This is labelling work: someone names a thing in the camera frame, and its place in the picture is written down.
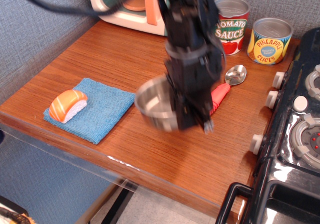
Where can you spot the pineapple slices can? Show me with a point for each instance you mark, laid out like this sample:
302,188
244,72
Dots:
269,40

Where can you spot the salmon sushi toy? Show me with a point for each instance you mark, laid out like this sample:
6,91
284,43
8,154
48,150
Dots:
66,105

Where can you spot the tomato sauce can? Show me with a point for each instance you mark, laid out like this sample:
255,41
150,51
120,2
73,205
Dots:
233,18

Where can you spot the toy microwave oven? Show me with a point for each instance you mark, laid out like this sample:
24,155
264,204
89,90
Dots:
145,15

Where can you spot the small steel pot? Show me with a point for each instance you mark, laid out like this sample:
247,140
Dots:
152,100

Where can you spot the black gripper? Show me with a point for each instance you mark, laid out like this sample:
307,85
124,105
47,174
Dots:
191,80

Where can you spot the blue towel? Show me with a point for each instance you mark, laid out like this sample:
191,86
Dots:
105,107

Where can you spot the black toy stove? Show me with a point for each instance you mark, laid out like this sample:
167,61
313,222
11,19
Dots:
286,186

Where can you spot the red handled spoon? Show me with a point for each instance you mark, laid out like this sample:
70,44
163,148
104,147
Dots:
234,76

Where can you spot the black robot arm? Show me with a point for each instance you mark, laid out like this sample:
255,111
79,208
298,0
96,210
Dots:
184,32

